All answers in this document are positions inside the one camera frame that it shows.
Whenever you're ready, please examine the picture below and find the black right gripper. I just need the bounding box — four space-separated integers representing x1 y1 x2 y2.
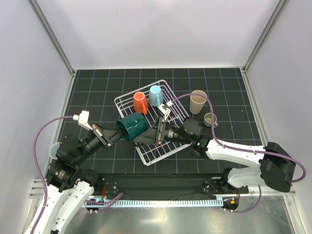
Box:
134 117 192 146

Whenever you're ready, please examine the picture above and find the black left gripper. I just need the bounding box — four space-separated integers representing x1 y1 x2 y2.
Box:
74 121 127 165

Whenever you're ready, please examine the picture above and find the dark green mug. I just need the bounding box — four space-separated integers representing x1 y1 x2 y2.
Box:
116 113 149 142

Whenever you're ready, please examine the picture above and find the orange mug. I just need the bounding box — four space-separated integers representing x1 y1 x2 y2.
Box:
133 92 148 115

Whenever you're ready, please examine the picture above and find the light blue mug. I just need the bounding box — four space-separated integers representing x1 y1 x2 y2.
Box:
149 85 163 107

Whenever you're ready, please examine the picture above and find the pale blue mug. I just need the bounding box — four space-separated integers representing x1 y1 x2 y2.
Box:
49 142 60 160

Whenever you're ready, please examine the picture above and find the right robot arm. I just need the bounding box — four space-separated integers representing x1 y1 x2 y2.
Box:
134 117 295 193

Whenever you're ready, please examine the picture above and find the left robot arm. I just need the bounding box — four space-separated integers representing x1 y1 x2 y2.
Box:
25 124 126 234

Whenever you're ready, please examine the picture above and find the black grid mat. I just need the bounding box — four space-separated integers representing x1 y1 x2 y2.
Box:
57 68 271 175

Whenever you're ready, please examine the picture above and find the tall beige cup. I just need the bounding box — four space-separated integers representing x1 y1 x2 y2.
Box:
190 90 207 114

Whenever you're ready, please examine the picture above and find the small beige cup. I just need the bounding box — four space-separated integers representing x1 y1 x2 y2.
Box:
203 113 218 128

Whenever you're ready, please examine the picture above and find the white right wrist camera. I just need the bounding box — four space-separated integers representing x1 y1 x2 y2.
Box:
158 101 173 121

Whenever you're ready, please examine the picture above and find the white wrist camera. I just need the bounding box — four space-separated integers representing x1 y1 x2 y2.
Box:
158 101 173 121
73 110 92 131

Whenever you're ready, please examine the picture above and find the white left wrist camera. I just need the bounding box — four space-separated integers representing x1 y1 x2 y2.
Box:
73 110 92 131

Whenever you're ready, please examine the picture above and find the white wire dish rack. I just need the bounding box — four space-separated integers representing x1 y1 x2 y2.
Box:
114 79 189 166

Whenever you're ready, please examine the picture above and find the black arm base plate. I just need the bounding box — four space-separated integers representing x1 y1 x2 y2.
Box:
94 174 249 200

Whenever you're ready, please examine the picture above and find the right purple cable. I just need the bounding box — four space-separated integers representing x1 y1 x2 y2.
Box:
169 94 307 182

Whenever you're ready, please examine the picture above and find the white cable duct strip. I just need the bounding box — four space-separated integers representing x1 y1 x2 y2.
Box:
82 199 224 208

